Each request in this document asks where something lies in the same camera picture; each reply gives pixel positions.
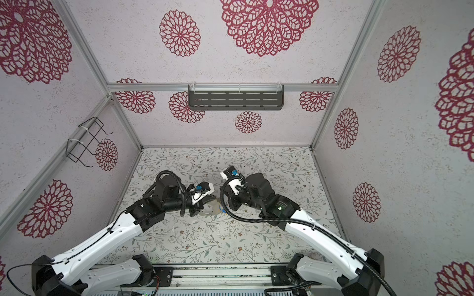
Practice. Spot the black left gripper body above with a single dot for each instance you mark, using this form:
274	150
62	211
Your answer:
195	208

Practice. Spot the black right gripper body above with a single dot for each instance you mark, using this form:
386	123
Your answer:
245	198

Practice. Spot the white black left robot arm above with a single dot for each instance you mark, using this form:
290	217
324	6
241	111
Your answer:
71	273

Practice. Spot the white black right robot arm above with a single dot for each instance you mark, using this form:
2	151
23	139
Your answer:
350	269

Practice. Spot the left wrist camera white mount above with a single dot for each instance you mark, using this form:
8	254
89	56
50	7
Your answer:
201	191

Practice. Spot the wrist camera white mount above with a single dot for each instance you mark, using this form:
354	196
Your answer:
235	179
201	191

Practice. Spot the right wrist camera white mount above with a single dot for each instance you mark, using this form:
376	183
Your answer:
235	179

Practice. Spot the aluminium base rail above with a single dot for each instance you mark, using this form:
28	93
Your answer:
220	280

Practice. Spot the dark grey wall shelf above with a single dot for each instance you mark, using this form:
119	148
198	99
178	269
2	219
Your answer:
236	98

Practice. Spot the black wire wall rack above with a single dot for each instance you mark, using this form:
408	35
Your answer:
76	148

